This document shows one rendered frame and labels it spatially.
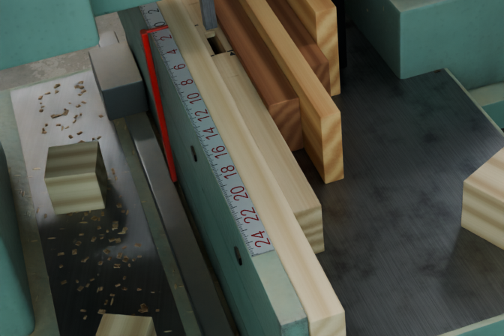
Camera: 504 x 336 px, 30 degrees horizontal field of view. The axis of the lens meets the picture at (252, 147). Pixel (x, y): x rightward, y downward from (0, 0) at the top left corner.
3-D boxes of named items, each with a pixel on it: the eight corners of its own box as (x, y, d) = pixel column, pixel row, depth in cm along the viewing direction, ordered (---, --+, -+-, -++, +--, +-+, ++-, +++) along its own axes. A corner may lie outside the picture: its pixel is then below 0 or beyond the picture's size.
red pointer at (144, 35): (196, 176, 77) (169, 27, 68) (172, 183, 77) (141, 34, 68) (194, 170, 78) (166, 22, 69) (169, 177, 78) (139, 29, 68)
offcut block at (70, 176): (55, 215, 78) (43, 178, 75) (59, 182, 81) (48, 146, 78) (105, 208, 78) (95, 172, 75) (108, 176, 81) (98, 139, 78)
